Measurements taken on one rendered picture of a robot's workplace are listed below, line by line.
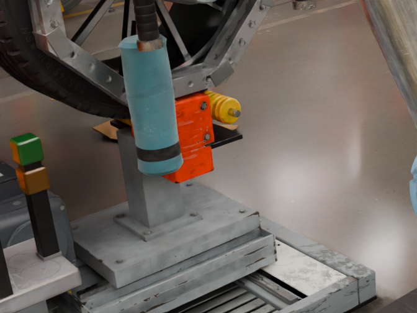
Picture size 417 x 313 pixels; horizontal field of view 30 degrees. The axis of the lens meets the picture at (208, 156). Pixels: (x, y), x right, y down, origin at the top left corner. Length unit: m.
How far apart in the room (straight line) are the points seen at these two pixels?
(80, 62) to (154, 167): 0.24
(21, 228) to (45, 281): 0.38
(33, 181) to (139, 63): 0.31
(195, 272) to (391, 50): 0.91
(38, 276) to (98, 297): 0.49
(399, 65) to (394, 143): 1.82
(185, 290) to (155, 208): 0.21
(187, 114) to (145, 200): 0.29
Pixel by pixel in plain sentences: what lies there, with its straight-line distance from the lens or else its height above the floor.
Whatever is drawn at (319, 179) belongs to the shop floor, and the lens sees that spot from 2.60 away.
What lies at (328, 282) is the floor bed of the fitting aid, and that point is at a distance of 1.87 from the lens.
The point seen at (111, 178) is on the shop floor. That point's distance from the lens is 2.81.
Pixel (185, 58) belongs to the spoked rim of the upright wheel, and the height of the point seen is 0.63.
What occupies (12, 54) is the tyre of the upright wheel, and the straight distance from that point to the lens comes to 1.56.
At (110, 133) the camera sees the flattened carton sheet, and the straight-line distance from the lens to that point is 3.23.
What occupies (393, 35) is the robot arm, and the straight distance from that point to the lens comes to 1.03.
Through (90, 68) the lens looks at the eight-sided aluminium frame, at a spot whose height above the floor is 0.68.
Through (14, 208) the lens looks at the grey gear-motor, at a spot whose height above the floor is 0.41.
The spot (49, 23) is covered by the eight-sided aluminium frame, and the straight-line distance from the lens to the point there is 1.46.
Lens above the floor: 1.04
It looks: 21 degrees down
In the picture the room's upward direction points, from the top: 7 degrees counter-clockwise
